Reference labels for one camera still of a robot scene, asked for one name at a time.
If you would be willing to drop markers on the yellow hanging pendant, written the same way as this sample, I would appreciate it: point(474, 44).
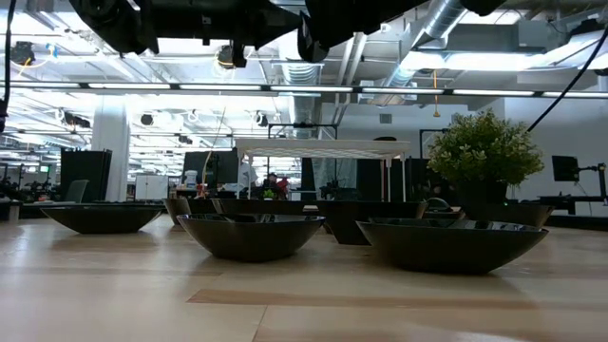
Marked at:
point(436, 113)

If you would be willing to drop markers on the black partition panel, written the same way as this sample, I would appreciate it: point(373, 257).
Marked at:
point(370, 180)

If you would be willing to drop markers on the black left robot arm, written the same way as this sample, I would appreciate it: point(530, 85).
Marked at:
point(190, 19)

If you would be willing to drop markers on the black background desk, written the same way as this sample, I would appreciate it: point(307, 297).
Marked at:
point(570, 202)

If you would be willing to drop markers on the black tall cabinet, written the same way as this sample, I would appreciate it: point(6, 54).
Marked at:
point(97, 173)

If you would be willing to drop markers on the background black robot arm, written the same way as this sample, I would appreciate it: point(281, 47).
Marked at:
point(332, 190)

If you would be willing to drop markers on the white plastic jug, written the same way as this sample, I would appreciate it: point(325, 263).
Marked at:
point(191, 180)

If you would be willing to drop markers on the large silver ventilation duct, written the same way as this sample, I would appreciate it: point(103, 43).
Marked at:
point(299, 76)

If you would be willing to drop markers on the green potted plant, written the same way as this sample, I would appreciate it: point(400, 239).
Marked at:
point(475, 152)

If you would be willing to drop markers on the black monitor on arm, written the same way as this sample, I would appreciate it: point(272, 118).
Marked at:
point(565, 168)

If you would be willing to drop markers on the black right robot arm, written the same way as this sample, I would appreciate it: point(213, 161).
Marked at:
point(482, 5)

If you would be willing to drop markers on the grey wall vent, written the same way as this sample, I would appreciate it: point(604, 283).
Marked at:
point(385, 119)

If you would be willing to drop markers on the black glossy leaf mini plate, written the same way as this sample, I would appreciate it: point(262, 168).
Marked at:
point(451, 252)
point(251, 242)
point(102, 219)
point(444, 214)

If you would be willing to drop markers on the slanted silver ventilation duct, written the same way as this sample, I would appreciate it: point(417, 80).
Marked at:
point(442, 21)

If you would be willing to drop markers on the grey office chair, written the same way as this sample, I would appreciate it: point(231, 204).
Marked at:
point(77, 192)

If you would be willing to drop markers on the black computer monitor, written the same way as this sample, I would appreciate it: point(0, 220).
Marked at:
point(223, 168)

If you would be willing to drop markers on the black yellow-ringed ceiling speaker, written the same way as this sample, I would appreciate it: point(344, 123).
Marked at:
point(225, 59)

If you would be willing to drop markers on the white building pillar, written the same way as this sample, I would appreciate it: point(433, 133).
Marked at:
point(110, 157)

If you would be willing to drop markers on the white low cabinet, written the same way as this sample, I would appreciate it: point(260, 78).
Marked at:
point(152, 187)

